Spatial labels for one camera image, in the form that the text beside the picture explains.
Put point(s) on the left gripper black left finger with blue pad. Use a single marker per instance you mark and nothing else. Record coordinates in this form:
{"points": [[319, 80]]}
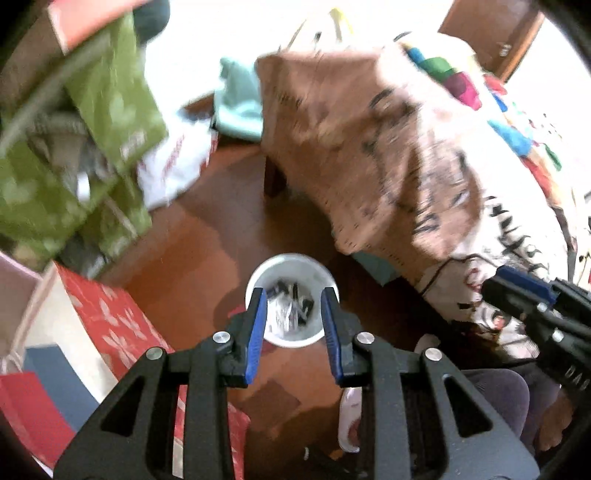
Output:
{"points": [[130, 434]]}

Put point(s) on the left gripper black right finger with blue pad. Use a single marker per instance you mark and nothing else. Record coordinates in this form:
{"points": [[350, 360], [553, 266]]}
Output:
{"points": [[421, 417]]}

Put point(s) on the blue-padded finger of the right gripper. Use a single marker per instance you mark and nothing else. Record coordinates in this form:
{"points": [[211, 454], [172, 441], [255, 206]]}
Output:
{"points": [[526, 282]]}

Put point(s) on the white trash bucket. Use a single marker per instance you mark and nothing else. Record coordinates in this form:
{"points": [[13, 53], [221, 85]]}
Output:
{"points": [[293, 284]]}

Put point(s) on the person's right hand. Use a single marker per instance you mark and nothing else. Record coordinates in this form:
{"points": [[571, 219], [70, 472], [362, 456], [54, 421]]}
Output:
{"points": [[555, 420]]}

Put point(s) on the white slipper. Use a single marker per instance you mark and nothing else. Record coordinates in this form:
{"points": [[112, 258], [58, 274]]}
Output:
{"points": [[350, 412]]}

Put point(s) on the red floral gift bag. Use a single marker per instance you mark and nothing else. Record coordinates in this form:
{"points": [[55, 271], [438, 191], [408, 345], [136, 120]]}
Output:
{"points": [[65, 343]]}

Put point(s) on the colourful patchwork fleece blanket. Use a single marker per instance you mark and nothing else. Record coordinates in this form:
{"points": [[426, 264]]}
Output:
{"points": [[453, 64]]}

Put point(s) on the newspaper print bed quilt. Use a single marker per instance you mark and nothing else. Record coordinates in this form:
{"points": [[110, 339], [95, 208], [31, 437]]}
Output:
{"points": [[407, 174]]}

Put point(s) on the green patterned gift bag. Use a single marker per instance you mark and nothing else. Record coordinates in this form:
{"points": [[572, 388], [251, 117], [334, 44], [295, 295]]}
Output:
{"points": [[74, 125]]}

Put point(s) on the brown wooden door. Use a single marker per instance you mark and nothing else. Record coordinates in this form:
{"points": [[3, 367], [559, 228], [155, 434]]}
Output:
{"points": [[499, 31]]}

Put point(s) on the white red plastic bag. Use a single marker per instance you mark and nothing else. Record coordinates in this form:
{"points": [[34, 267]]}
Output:
{"points": [[175, 164]]}

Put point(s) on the teal cloth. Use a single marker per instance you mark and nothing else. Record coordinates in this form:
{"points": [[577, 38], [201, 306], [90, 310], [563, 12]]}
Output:
{"points": [[237, 105]]}

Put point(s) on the orange box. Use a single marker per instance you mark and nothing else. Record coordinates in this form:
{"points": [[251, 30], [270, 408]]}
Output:
{"points": [[75, 21]]}

